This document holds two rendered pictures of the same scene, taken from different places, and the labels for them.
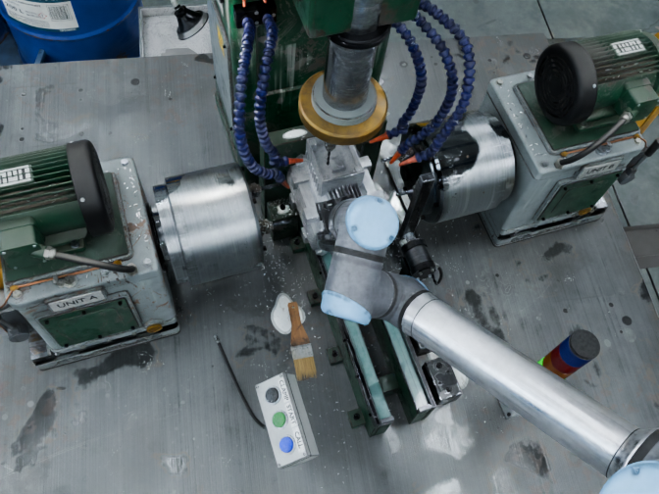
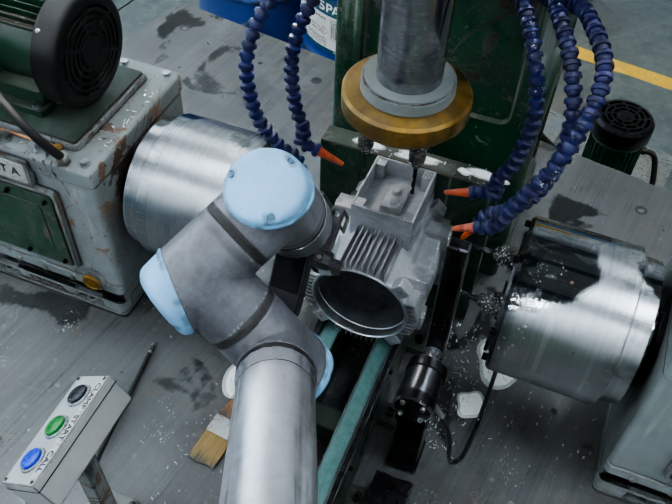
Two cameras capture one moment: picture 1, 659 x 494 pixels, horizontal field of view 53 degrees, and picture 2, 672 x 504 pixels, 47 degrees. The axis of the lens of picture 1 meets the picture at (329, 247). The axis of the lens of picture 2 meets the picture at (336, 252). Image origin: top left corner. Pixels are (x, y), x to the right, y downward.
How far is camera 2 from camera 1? 0.71 m
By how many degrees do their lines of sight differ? 29
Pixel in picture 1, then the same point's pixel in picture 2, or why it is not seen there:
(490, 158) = (608, 305)
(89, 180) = (56, 15)
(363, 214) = (255, 163)
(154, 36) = not seen: hidden behind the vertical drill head
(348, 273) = (189, 234)
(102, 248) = (58, 125)
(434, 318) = (263, 377)
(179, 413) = (44, 393)
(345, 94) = (389, 57)
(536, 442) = not seen: outside the picture
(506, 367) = (252, 483)
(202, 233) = (169, 176)
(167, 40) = not seen: hidden behind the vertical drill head
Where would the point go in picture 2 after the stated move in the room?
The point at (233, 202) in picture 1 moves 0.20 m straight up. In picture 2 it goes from (227, 163) to (216, 53)
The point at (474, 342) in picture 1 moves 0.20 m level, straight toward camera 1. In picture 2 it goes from (261, 430) to (30, 456)
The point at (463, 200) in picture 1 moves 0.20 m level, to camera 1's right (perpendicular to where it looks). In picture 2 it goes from (534, 346) to (656, 446)
